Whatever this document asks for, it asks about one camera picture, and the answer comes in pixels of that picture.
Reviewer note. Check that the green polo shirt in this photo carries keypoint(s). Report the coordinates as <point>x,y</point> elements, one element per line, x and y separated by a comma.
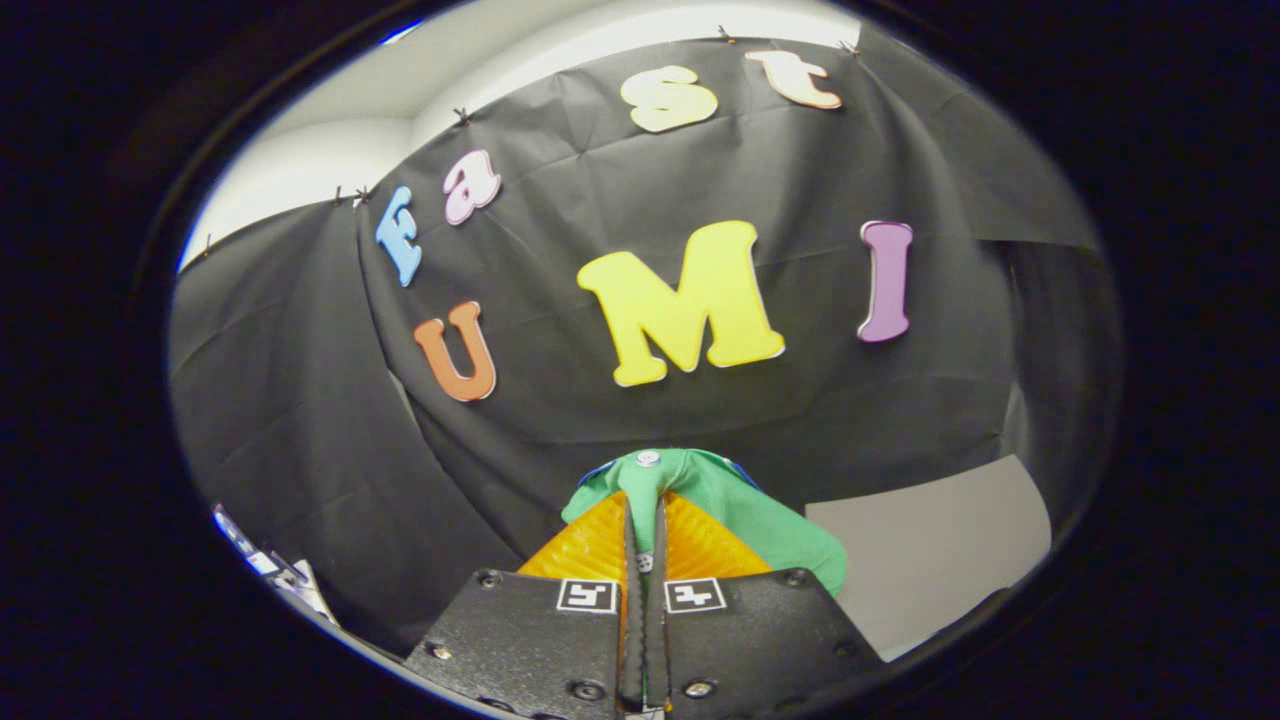
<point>740,510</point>

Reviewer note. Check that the black backdrop cloth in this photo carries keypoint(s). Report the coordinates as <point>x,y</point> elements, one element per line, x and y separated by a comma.
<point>560,180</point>

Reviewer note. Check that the beige cabinet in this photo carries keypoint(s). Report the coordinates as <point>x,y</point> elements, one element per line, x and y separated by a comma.
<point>930,550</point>

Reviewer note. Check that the white blue printed object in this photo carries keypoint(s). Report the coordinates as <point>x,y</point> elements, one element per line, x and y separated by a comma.
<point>290,585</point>

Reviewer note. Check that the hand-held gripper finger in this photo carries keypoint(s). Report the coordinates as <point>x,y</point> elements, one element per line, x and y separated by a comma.
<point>657,650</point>
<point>632,650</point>

